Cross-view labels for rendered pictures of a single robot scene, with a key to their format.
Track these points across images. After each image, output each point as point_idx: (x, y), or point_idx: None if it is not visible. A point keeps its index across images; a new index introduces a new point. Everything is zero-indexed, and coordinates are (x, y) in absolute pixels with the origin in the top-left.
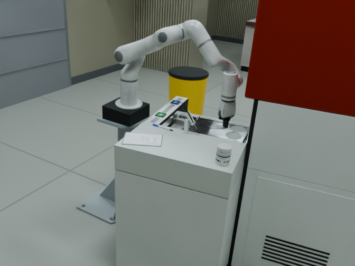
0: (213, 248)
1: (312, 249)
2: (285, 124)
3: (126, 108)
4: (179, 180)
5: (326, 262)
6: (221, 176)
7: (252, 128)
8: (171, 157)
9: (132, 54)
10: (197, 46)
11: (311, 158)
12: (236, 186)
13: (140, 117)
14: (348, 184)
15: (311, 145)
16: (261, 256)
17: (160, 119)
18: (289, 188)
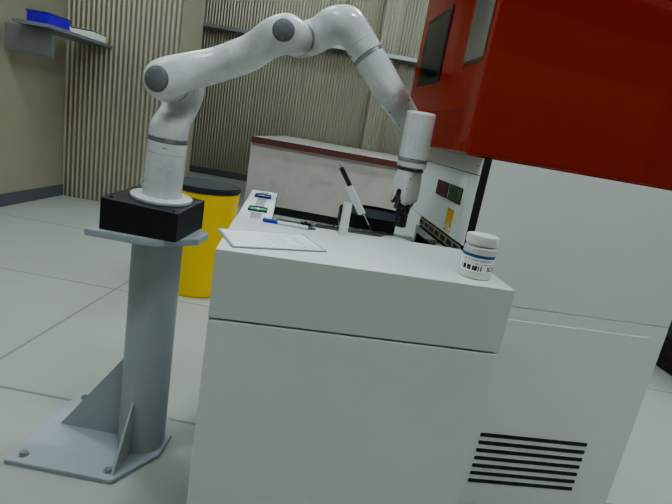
0: (447, 477)
1: (559, 443)
2: (535, 206)
3: (163, 203)
4: (387, 325)
5: (580, 460)
6: (491, 300)
7: (475, 217)
8: (371, 268)
9: (191, 76)
10: (358, 56)
11: (574, 267)
12: None
13: (191, 227)
14: (626, 309)
15: (576, 244)
16: (467, 478)
17: (264, 214)
18: (532, 330)
